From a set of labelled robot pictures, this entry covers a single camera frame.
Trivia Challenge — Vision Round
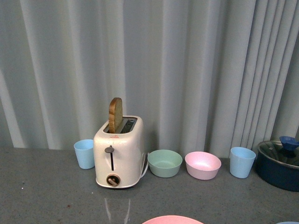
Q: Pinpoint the cream white toaster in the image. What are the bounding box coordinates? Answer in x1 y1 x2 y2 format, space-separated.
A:
93 116 147 189

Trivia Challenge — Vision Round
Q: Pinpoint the light blue plate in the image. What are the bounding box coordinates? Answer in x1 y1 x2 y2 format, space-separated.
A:
276 221 299 224

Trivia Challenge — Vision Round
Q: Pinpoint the pink plate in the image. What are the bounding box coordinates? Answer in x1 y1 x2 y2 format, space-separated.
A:
142 215 203 224

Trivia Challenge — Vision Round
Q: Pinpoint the grey pleated curtain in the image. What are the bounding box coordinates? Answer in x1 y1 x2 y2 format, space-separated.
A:
0 0 299 158

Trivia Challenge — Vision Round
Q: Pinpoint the pink bowl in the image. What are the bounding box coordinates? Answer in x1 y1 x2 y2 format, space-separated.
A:
185 151 221 180

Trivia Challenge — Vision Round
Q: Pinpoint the white toaster power cord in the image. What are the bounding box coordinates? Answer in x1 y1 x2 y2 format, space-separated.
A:
139 153 150 180

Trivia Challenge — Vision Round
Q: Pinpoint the brown bread slice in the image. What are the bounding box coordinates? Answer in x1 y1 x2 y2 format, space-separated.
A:
108 98 123 133

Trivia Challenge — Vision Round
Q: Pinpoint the dark blue saucepan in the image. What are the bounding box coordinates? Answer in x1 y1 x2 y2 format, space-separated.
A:
255 151 299 192

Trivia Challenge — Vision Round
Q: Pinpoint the glass lid blue knob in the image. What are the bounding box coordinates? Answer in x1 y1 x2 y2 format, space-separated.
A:
258 136 299 168

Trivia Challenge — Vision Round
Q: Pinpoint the green bowl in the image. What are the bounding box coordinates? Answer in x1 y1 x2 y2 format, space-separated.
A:
148 149 183 178

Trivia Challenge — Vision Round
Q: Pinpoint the light blue cup left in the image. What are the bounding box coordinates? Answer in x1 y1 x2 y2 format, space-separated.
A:
74 139 95 169

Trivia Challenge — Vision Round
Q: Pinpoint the light blue cup right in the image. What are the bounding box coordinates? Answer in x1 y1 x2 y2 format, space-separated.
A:
229 147 256 179

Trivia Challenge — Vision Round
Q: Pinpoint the light blue cup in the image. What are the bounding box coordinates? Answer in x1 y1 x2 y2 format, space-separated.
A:
229 147 256 179
74 139 95 169

